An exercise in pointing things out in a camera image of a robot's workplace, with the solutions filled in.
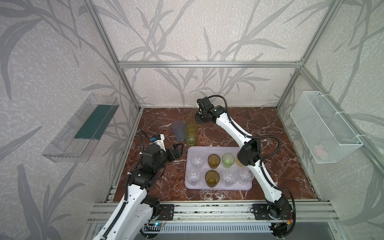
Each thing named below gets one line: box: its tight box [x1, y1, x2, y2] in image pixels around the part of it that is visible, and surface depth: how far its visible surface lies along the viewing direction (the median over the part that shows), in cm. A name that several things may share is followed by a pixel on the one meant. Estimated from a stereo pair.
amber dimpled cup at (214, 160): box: [207, 153, 221, 169], surface depth 89 cm
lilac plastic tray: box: [184, 146, 253, 191], surface depth 86 cm
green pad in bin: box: [74, 104, 120, 140], surface depth 69 cm
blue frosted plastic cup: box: [172, 120, 186, 142], surface depth 101 cm
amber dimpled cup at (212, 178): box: [205, 169, 220, 188], surface depth 80 cm
